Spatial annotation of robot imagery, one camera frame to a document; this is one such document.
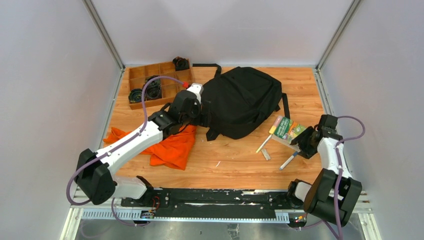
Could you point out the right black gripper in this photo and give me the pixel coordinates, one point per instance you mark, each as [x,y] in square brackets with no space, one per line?
[301,138]

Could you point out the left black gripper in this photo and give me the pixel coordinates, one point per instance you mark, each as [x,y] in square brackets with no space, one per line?
[197,110]

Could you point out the green Treehouse book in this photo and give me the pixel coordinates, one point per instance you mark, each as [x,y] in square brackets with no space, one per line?
[286,131]

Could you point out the black backpack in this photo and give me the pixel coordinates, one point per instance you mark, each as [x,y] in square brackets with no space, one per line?
[238,101]

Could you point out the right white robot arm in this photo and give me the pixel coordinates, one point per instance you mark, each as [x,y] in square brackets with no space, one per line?
[333,195]

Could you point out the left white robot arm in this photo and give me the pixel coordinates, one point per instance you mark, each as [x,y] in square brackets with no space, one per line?
[95,174]

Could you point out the white marker pen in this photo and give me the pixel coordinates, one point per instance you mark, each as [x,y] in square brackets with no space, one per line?
[288,160]

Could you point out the yellow-green pencil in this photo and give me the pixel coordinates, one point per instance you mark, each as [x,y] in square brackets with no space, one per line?
[264,143]

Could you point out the dark coiled roll back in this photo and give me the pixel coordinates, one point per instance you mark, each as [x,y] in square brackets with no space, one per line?
[180,63]

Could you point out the orange cloth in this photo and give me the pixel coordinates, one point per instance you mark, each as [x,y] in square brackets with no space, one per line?
[174,151]

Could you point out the dark coiled roll front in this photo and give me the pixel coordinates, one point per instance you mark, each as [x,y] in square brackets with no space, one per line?
[136,96]

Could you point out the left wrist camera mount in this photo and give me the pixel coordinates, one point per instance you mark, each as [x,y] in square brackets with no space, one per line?
[197,89]

